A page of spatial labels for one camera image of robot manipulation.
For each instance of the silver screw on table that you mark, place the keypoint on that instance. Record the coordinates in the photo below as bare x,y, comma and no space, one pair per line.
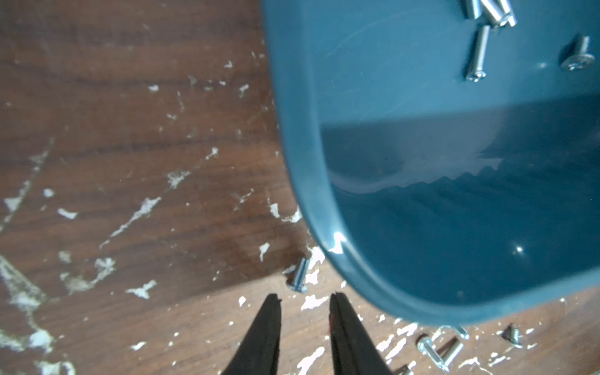
512,335
452,351
425,346
459,330

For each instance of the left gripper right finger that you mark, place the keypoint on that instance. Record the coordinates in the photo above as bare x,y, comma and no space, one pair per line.
353,352

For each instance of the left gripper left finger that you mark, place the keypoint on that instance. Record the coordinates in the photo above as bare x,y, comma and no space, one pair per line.
259,351

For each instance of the teal plastic storage box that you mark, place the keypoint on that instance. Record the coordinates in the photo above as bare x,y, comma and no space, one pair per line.
441,200

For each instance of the silver screw cluster in box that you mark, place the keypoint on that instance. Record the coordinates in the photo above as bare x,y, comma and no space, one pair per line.
499,13

